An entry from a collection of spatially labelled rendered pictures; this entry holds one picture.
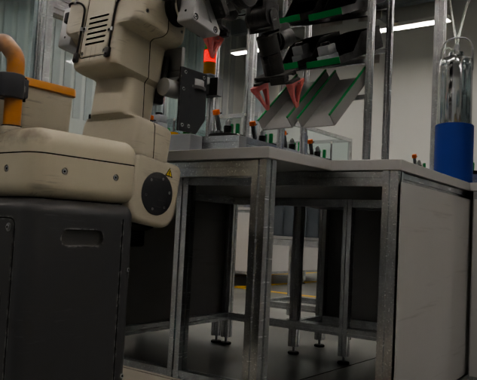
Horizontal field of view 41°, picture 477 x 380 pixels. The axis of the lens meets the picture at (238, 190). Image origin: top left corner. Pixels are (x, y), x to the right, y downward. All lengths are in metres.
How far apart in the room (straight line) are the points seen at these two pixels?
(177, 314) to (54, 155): 1.11
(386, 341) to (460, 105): 1.30
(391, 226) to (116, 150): 0.84
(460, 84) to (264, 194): 1.42
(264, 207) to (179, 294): 0.65
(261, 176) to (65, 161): 0.60
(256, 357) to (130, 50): 0.80
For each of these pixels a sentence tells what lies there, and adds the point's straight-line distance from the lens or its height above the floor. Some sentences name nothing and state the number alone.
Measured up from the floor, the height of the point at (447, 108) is 1.19.
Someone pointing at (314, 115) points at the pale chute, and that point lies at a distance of 2.16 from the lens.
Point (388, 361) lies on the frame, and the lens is 1.83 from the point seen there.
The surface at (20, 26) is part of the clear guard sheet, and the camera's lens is 3.01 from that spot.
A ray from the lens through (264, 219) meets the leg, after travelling 1.62.
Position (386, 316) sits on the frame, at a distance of 1.81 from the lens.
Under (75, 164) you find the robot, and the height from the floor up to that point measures 0.75.
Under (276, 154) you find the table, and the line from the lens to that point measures 1.63.
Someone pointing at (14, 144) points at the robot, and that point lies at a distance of 1.20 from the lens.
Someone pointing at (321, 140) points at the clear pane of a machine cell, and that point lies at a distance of 8.61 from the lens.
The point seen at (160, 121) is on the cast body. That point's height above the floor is 1.06.
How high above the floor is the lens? 0.65
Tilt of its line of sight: 3 degrees up
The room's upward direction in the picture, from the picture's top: 3 degrees clockwise
